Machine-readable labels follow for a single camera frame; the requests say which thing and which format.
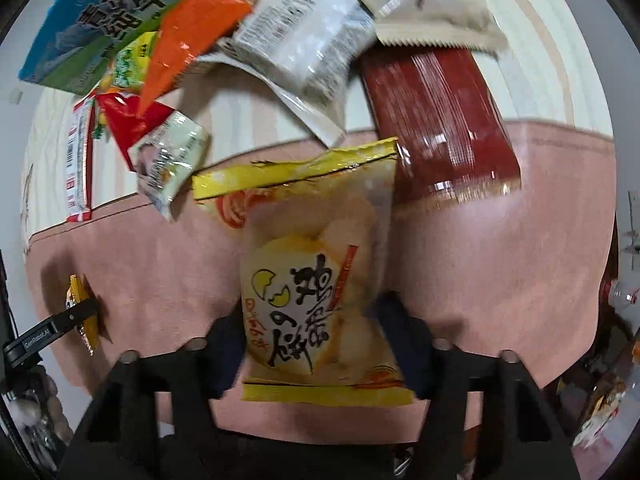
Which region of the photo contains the small yellow snack packet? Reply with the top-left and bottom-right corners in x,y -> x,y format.
65,274 -> 100,356

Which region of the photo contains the yellow egg cracker snack bag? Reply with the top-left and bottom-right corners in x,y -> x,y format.
192,139 -> 412,408

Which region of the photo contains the red white milk carton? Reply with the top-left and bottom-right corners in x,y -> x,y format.
65,92 -> 96,222

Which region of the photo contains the small white green packet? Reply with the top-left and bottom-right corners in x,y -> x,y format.
128,110 -> 210,221

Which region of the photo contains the dark red snack packet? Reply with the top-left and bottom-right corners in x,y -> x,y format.
360,46 -> 522,208

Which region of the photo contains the green fruit candy bag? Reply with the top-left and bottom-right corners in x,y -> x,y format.
99,30 -> 156,94

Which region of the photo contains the blue green cardboard box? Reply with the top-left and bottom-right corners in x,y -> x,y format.
18,0 -> 178,96

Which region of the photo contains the orange snack packet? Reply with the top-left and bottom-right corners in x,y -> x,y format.
138,0 -> 256,115

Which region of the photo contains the white label snack packet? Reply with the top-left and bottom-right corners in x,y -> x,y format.
196,0 -> 375,148

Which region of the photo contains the beige serrated snack packet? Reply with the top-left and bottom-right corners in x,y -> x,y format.
376,0 -> 509,53

